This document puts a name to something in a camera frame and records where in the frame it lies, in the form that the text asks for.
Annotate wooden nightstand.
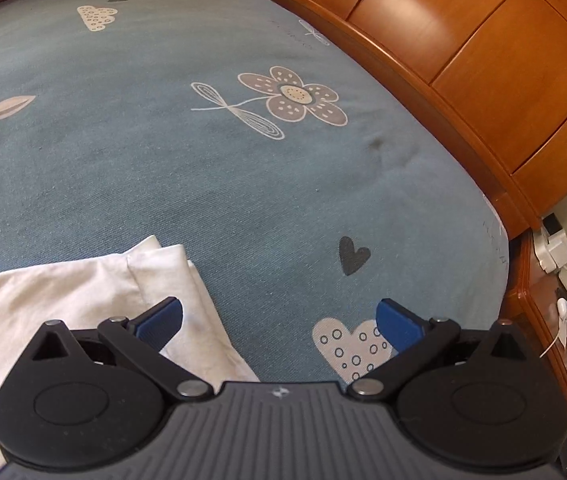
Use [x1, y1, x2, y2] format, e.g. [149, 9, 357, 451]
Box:
[503, 230, 567, 413]

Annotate white charger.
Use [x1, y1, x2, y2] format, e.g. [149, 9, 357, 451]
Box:
[533, 212, 567, 275]

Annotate wooden headboard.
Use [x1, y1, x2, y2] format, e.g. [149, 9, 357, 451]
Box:
[226, 0, 567, 241]

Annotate white printed t-shirt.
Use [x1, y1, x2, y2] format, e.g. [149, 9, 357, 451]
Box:
[0, 235, 262, 480]

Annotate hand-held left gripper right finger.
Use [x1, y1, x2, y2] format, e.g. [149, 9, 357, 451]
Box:
[347, 297, 527, 402]

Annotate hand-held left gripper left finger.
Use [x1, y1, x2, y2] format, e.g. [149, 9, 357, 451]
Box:
[31, 296, 214, 402]

